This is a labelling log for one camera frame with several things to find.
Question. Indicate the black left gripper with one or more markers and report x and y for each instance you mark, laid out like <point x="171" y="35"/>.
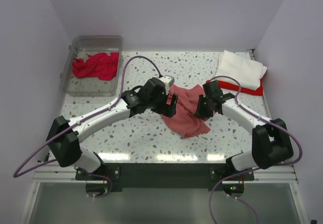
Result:
<point x="167" y="110"/>

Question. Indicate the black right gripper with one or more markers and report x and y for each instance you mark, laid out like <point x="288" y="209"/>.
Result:
<point x="200" y="112"/>

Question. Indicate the salmon pink t shirt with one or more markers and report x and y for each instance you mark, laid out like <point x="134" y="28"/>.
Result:
<point x="184" y="122"/>

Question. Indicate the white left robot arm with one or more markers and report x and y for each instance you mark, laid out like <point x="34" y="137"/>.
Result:
<point x="65" y="136"/>

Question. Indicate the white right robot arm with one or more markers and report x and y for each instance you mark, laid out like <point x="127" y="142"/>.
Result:
<point x="270" y="145"/>

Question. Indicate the folded white t shirt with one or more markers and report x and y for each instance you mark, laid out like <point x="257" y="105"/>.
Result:
<point x="246" y="71"/>

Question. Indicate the folded red t shirt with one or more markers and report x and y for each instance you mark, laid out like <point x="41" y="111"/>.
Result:
<point x="229" y="86"/>

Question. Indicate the crumpled red t shirt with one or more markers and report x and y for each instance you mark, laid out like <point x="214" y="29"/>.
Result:
<point x="101" y="65"/>

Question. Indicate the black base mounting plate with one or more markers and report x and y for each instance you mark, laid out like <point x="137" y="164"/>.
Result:
<point x="114" y="177"/>

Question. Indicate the clear plastic bin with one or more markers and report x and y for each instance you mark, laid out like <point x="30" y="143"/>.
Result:
<point x="81" y="47"/>

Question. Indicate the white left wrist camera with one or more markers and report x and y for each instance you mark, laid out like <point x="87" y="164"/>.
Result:
<point x="167" y="80"/>

